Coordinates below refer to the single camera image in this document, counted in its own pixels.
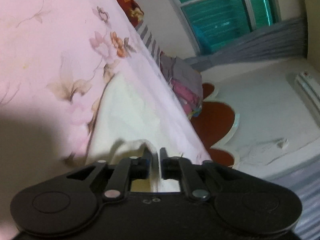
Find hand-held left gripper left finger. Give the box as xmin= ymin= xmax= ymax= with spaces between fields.
xmin=65 ymin=147 xmax=152 ymax=202

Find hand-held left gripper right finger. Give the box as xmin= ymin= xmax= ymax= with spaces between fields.
xmin=159 ymin=147 xmax=225 ymax=202

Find white knit sweater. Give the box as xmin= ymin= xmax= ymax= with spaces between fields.
xmin=85 ymin=75 xmax=183 ymax=193

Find pile of folded clothes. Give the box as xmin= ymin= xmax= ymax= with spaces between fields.
xmin=159 ymin=55 xmax=204 ymax=120

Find red and white scalloped headboard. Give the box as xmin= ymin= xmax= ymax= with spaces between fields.
xmin=190 ymin=81 xmax=242 ymax=169

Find grey striped cloth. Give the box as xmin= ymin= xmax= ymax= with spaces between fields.
xmin=136 ymin=21 xmax=163 ymax=63

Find grey curtain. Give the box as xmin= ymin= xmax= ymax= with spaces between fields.
xmin=185 ymin=16 xmax=309 ymax=72

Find grey patterned fabric panel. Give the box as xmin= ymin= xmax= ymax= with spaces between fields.
xmin=269 ymin=162 xmax=320 ymax=240

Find window with green glass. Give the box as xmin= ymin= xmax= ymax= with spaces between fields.
xmin=160 ymin=0 xmax=283 ymax=55

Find red patterned pillow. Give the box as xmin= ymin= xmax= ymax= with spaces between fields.
xmin=105 ymin=0 xmax=145 ymax=29

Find pink floral bedsheet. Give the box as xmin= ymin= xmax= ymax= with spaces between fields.
xmin=0 ymin=0 xmax=213 ymax=240

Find white air conditioner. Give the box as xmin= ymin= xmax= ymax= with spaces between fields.
xmin=294 ymin=70 xmax=320 ymax=102

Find white charger with cable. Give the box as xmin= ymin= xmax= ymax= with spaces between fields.
xmin=235 ymin=137 xmax=289 ymax=167

